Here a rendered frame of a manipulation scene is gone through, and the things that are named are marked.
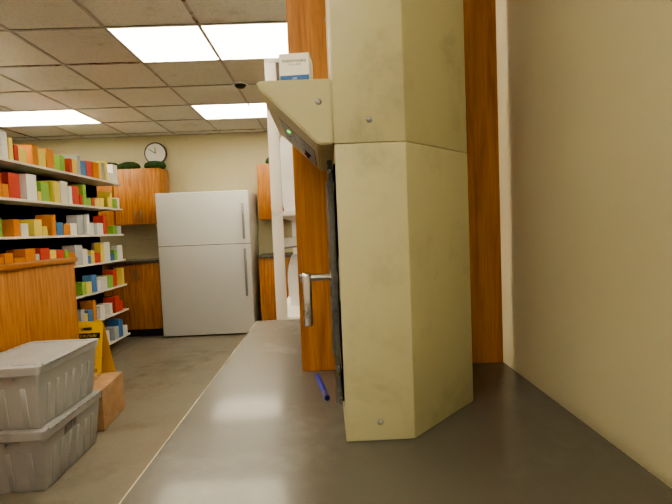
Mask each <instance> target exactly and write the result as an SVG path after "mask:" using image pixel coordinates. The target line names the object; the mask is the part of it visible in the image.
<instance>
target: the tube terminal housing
mask: <svg viewBox="0 0 672 504"><path fill-rule="evenodd" d="M328 29H329V48H328ZM326 40H327V64H328V79H330V81H332V96H333V121H334V152H333V162H332V170H333V164H335V174H336V199H337V224H338V248H339V272H340V297H341V322H342V347H343V372H344V397H345V401H343V410H344V420H345V430H346V441H347V442H351V441H371V440H391V439H411V438H416V437H418V436H419V435H421V434H423V433H424V432H426V431H427V430H429V429H430V428H432V427H433V426H435V425H436V424H438V423H439V422H441V421H443V420H444V419H446V418H447V417H449V416H450V415H452V414H453V413H455V412H456V411H458V410H460V409H461V408H463V407H464V406H466V405H467V404H469V403H470V402H472V401H473V367H472V327H471V288H470V248H469V208H468V169H467V134H466V94H465V55H464V15H463V0H326ZM329 53H330V73H329Z"/></svg>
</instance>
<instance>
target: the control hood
mask: <svg viewBox="0 0 672 504"><path fill-rule="evenodd" d="M257 87H258V89H259V91H260V93H261V96H262V98H263V100H264V102H265V104H266V106H267V108H268V110H269V112H270V114H271V116H272V118H273V120H274V122H275V124H276V126H277V129H278V131H279V133H280V134H281V135H282V136H283V137H285V138H286V139H287V137H286V134H285V132H284V130H283V127H282V125H281V123H280V120H279V118H280V119H281V120H282V121H283V122H284V123H285V124H286V125H287V126H288V127H289V128H291V129H292V130H293V131H294V132H295V133H296V134H297V135H298V136H299V137H300V138H301V139H302V140H303V141H304V142H306V143H307V144H308V145H309V146H310V147H311V148H312V149H313V150H314V151H315V155H316V162H317V166H316V165H315V164H314V163H313V164H314V165H315V166H316V167H317V168H318V169H319V170H321V171H327V160H332V162H333V152H334V121H333V96H332V81H330V79H303V80H274V81H259V82H258V83H257ZM278 117H279V118H278ZM287 140H288V139H287ZM288 141H289V140H288ZM289 142H290V141H289ZM290 143H291V142H290ZM291 144H292V143H291ZM292 145H293V144H292ZM293 146H294V145H293ZM294 147H295V146H294ZM295 148H296V147H295ZM296 149H297V148H296ZM297 150H299V149H297ZM299 151H300V150H299ZM300 152H301V151H300ZM301 153H302V152H301ZM302 154H303V153H302ZM303 155H304V154H303ZM304 156H305V155H304ZM305 157H306V156H305ZM306 158H307V157H306ZM307 159H308V158H307ZM308 160H309V159H308ZM309 161H310V160H309ZM310 162H311V161H310ZM311 163H312V162H311Z"/></svg>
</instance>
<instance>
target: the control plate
mask: <svg viewBox="0 0 672 504"><path fill-rule="evenodd" d="M278 118H279V117H278ZM279 120H280V123H281V125H282V127H283V130H284V132H285V134H286V137H287V139H288V140H289V141H290V142H291V143H292V144H293V145H294V146H295V147H296V148H297V149H299V150H300V151H301V152H302V153H303V154H304V153H305V152H304V151H303V149H302V147H303V146H302V144H303V143H304V144H305V145H306V146H305V145H304V146H305V147H306V148H305V149H306V150H307V152H308V153H309V154H310V155H311V157H310V159H309V158H308V159H309V160H310V161H311V162H312V163H314V164H315V165H316V166H317V162H316V155H315V151H314V150H313V149H312V148H311V147H310V146H309V145H308V144H307V143H306V142H304V141H303V140H302V139H301V138H300V137H299V136H298V135H297V134H296V133H295V132H294V131H293V130H292V129H291V128H289V127H288V126H287V125H286V124H285V123H284V122H283V121H282V120H281V119H280V118H279ZM287 130H289V131H290V132H291V133H289V132H288V131H287ZM289 134H290V135H291V136H292V137H293V138H291V137H290V136H289ZM304 155H305V154H304ZM305 156H306V155H305Z"/></svg>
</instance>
